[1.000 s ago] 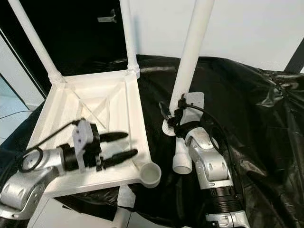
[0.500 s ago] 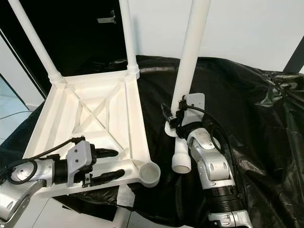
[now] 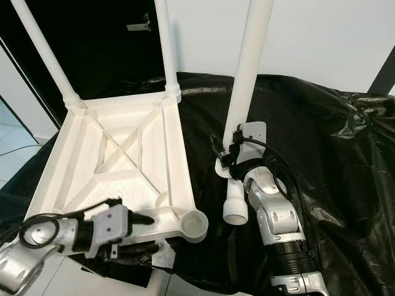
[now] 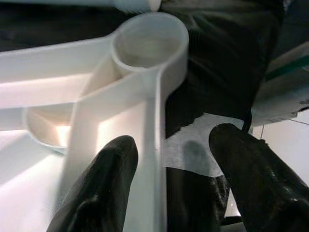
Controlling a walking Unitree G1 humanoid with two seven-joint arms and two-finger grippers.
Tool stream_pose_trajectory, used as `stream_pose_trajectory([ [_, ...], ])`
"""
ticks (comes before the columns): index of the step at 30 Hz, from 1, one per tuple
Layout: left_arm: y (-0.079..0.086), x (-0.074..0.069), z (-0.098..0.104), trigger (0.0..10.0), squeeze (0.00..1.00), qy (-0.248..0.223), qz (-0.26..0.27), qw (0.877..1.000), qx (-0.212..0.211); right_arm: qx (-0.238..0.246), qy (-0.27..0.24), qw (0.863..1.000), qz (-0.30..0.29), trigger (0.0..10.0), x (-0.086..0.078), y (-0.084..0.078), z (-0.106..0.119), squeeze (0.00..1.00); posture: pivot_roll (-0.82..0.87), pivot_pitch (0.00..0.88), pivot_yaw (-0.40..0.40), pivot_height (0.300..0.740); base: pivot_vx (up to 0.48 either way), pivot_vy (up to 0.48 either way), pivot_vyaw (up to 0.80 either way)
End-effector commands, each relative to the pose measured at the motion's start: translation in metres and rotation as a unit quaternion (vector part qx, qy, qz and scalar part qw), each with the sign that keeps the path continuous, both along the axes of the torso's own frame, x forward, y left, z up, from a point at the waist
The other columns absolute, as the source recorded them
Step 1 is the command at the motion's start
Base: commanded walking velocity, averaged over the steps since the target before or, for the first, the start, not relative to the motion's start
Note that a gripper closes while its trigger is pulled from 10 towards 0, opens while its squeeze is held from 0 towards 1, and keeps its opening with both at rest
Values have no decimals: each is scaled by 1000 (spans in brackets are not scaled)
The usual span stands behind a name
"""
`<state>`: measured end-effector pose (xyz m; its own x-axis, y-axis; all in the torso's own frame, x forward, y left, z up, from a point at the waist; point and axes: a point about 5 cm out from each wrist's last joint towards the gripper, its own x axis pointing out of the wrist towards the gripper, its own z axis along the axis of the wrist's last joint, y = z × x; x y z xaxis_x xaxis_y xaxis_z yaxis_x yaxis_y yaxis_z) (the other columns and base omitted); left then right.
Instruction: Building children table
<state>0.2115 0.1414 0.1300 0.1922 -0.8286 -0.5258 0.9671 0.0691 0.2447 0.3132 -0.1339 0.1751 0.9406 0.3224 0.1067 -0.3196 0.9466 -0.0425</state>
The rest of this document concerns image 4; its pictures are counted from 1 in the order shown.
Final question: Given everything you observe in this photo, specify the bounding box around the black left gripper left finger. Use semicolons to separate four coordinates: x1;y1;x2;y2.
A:
47;134;140;232

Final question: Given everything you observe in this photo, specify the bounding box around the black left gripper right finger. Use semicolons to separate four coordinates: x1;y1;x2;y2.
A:
208;123;309;232

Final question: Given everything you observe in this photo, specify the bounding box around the white plastic table top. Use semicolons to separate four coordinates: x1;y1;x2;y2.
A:
0;12;189;232

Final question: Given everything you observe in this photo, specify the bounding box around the white fabric patch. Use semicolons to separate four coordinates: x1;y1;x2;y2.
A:
162;113;253;178

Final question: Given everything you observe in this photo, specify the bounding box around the white teal printed box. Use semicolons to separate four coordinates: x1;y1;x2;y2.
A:
251;42;309;127

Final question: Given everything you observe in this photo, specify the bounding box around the black table cloth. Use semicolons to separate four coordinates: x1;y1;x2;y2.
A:
0;0;294;232

